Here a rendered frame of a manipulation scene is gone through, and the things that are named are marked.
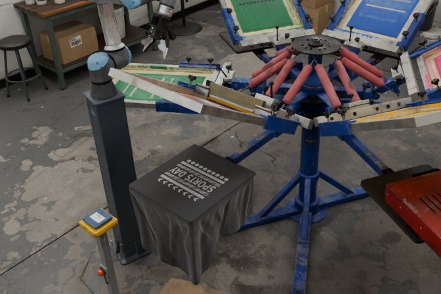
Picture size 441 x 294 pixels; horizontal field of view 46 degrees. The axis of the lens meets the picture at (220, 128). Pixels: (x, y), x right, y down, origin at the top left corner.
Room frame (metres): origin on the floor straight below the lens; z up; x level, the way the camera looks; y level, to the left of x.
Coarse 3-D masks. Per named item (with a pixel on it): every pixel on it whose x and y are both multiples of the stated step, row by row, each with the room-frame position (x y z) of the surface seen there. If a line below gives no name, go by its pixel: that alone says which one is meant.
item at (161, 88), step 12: (120, 72) 2.12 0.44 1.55; (132, 84) 2.05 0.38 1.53; (144, 84) 2.00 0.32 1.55; (156, 84) 2.32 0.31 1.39; (168, 84) 2.37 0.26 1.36; (168, 96) 1.90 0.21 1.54; (180, 96) 1.86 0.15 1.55; (204, 96) 2.56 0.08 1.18; (192, 108) 1.80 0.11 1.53; (204, 108) 1.78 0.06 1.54; (216, 108) 1.83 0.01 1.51; (240, 120) 1.94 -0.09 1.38; (252, 120) 2.00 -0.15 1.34; (264, 120) 2.07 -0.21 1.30
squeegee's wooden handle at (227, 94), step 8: (216, 88) 2.45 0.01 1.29; (224, 88) 2.42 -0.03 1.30; (224, 96) 2.39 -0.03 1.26; (232, 96) 2.36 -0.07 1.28; (240, 96) 2.34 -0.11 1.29; (248, 96) 2.31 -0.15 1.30; (240, 104) 2.31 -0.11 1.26; (248, 104) 2.28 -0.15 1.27; (256, 104) 2.26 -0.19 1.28; (264, 104) 2.26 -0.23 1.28
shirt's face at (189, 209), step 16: (176, 160) 2.28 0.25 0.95; (192, 160) 2.27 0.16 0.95; (208, 160) 2.26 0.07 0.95; (224, 160) 2.26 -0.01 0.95; (144, 176) 2.15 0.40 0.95; (224, 176) 2.12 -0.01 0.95; (240, 176) 2.11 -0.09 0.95; (144, 192) 2.01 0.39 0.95; (160, 192) 2.01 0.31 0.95; (176, 192) 2.00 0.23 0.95; (224, 192) 1.98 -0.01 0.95; (176, 208) 1.88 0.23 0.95; (192, 208) 1.88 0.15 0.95
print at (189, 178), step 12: (180, 168) 2.20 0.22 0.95; (192, 168) 2.20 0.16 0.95; (204, 168) 2.19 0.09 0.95; (168, 180) 2.10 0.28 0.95; (180, 180) 2.10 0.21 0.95; (192, 180) 2.09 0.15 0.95; (204, 180) 2.09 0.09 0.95; (216, 180) 2.08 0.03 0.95; (180, 192) 2.00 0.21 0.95; (192, 192) 2.00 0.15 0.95; (204, 192) 1.99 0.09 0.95
